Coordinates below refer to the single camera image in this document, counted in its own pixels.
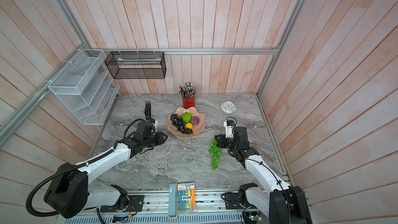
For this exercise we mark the bundle of pencils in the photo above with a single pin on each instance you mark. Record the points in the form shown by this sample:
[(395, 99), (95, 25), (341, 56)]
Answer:
[(188, 90)]

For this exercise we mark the green bumpy fake fruit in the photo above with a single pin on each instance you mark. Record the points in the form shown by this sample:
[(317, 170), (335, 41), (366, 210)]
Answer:
[(186, 117)]

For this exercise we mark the white wire mesh shelf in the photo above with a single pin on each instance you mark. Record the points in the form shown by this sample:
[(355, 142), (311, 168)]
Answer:
[(85, 88)]

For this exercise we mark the yellow fake pear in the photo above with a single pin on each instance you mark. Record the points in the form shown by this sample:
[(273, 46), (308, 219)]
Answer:
[(189, 126)]

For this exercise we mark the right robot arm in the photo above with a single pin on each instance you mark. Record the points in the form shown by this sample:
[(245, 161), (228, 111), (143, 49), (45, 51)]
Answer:
[(264, 174)]

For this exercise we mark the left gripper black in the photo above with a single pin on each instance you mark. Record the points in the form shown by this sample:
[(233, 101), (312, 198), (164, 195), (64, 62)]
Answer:
[(160, 138)]

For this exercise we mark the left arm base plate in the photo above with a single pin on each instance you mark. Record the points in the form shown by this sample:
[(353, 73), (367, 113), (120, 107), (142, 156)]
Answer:
[(131, 203)]

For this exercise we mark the white round clock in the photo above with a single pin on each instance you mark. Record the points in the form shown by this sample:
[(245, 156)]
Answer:
[(228, 107)]

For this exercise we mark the dark purple grape bunch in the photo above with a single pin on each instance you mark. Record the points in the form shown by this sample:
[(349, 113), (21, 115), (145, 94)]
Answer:
[(179, 124)]

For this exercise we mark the black stapler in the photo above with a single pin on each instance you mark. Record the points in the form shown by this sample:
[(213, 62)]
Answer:
[(147, 110)]

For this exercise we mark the purple fake fruit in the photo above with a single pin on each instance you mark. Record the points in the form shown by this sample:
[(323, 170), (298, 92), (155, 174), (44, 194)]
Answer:
[(195, 120)]

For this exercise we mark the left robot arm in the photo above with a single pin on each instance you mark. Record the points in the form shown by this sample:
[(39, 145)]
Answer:
[(102, 161)]

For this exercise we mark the light blue flat case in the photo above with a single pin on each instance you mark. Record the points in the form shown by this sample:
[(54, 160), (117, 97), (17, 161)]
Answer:
[(173, 201)]

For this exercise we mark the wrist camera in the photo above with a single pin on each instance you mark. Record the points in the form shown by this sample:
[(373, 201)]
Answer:
[(154, 122), (229, 126)]

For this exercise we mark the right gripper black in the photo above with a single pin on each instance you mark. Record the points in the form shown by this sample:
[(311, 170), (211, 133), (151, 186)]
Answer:
[(221, 141)]

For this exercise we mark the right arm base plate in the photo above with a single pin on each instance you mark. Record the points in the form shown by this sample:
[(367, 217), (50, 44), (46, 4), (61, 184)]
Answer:
[(234, 200)]

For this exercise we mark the highlighter marker pack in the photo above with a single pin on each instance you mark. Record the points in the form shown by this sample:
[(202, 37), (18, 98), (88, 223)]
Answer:
[(187, 196)]

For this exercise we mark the red pencil cup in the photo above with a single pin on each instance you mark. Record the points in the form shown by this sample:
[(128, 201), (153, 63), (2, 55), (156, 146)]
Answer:
[(188, 103)]

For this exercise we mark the black mesh wall basket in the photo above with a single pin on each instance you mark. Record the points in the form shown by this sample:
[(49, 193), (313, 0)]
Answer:
[(136, 64)]

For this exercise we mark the pink scalloped fruit bowl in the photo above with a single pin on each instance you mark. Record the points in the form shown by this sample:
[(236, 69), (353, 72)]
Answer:
[(196, 129)]

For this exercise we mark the aluminium front rail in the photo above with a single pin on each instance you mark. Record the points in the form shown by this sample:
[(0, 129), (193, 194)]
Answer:
[(279, 205)]

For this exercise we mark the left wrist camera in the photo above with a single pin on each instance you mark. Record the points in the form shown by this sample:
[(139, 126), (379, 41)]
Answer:
[(154, 122)]

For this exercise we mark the green grape bunch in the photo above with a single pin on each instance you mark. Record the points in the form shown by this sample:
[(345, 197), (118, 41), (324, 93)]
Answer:
[(215, 154)]

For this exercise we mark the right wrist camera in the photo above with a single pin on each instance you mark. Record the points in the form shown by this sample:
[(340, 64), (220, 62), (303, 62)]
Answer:
[(229, 126)]

